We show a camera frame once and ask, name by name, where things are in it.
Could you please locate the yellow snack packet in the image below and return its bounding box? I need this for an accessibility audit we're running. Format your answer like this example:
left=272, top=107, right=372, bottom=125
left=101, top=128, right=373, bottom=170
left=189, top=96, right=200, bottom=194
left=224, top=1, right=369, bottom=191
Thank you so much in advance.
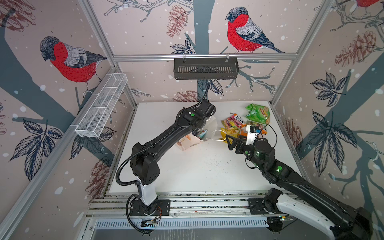
left=220, top=128, right=240, bottom=142

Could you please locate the Fox's fruits candy packet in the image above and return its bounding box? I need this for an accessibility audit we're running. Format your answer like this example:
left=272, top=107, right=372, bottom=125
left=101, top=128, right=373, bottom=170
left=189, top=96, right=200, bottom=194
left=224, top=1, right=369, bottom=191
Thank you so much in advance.
left=222, top=114, right=246, bottom=130

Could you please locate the green snack packet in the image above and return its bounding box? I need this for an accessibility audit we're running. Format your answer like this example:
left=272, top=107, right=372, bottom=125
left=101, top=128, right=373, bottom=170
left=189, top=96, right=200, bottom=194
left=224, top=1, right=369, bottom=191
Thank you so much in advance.
left=246, top=104, right=270, bottom=125

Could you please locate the printed paper bag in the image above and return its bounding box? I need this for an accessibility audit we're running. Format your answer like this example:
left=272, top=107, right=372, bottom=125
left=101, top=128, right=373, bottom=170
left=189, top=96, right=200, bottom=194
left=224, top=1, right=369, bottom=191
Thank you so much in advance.
left=175, top=117, right=224, bottom=151

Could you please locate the orange Fox's candy packet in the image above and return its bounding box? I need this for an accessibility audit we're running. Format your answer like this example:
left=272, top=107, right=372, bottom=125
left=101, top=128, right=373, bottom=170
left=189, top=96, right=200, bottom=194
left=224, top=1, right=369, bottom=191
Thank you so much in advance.
left=239, top=132, right=248, bottom=140

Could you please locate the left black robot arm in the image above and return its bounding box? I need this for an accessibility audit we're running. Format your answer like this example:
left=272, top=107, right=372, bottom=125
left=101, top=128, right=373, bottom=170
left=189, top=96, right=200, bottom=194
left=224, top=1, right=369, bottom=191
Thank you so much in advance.
left=130, top=100, right=216, bottom=215

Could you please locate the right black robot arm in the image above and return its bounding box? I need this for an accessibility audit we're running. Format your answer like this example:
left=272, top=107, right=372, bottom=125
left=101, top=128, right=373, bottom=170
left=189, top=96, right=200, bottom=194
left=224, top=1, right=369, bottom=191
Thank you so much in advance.
left=226, top=135, right=373, bottom=240

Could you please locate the teal snack packet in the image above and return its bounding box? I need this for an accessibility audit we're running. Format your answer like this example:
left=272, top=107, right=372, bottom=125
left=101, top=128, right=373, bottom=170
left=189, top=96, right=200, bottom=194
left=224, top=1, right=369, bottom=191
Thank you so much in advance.
left=196, top=130, right=208, bottom=140

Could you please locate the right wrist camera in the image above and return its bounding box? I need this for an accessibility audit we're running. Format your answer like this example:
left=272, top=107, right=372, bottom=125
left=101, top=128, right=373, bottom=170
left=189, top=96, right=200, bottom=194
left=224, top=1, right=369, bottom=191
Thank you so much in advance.
left=246, top=125, right=262, bottom=145

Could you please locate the black corrugated cable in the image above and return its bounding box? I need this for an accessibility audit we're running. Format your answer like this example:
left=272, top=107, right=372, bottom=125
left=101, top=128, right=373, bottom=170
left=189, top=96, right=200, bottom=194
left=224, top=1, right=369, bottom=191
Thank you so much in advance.
left=115, top=86, right=211, bottom=235

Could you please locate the black wall basket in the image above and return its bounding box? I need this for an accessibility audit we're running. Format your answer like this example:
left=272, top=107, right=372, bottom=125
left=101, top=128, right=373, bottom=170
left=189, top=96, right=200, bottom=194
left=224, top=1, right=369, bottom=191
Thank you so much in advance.
left=174, top=58, right=239, bottom=80

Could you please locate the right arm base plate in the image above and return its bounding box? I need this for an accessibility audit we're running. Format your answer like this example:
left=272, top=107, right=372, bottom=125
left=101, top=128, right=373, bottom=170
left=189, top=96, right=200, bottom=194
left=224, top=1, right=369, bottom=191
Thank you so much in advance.
left=247, top=198, right=276, bottom=215

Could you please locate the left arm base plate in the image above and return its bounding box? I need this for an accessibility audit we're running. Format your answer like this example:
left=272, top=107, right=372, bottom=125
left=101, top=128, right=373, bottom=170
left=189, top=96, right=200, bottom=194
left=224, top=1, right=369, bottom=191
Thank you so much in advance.
left=129, top=200, right=171, bottom=217

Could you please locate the white wire mesh basket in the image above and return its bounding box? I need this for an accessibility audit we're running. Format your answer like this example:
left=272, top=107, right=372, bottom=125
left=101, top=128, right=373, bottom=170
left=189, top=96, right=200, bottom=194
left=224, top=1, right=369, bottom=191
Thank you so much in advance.
left=75, top=73, right=128, bottom=138

